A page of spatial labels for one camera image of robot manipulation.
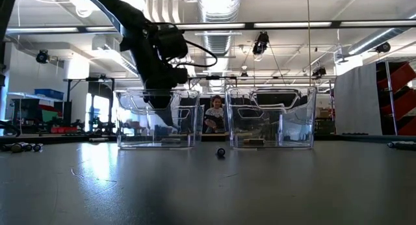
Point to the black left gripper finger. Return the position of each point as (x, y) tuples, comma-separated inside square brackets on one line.
[(153, 99), (167, 104)]

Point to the clear plastic bin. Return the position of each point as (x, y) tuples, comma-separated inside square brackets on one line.
[(156, 145), (273, 144)]

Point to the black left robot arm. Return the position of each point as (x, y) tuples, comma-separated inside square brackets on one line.
[(113, 7)]

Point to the black partition panel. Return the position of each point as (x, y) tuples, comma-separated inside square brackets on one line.
[(207, 103)]

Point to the person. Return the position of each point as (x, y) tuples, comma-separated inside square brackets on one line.
[(215, 116)]

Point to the small grey tube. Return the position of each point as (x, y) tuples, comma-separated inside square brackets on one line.
[(99, 140)]

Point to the red tray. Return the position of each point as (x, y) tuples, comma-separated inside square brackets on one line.
[(63, 129)]

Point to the blue storage crate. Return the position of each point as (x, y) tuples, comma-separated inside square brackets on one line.
[(48, 94)]

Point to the green box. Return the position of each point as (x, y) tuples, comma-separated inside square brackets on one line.
[(48, 116)]

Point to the black ceiling spotlight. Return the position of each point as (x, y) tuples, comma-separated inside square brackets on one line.
[(261, 43), (319, 72), (42, 57), (383, 47)]

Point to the white table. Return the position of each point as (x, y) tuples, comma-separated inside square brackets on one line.
[(32, 95)]

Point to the red shelf rack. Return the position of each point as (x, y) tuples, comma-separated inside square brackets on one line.
[(404, 101)]

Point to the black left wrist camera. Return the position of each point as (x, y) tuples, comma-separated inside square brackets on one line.
[(178, 76)]

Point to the silver ceiling duct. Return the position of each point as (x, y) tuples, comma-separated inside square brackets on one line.
[(217, 43)]

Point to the black aluminium table frame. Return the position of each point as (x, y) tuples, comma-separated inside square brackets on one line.
[(58, 139)]

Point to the black overhead frame bar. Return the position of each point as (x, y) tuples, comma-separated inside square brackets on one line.
[(336, 23)]

